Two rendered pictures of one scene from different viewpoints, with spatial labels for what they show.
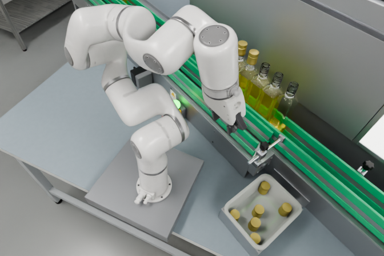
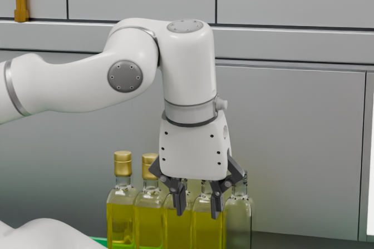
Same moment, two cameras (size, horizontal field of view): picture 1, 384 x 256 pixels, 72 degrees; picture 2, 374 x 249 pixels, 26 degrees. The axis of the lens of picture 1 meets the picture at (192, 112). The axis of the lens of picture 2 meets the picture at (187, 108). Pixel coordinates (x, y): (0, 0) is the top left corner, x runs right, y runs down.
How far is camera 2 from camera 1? 80 cm
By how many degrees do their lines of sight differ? 46
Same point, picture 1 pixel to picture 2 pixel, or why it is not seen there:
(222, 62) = (208, 49)
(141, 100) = (38, 235)
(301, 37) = not seen: hidden behind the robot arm
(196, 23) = (151, 26)
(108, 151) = not seen: outside the picture
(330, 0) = (225, 48)
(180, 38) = (146, 39)
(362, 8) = (270, 43)
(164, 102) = (71, 237)
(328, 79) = (275, 158)
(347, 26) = (263, 71)
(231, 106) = (221, 130)
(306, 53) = not seen: hidden behind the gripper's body
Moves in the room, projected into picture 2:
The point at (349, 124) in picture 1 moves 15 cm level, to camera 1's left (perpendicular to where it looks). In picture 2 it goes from (339, 214) to (281, 229)
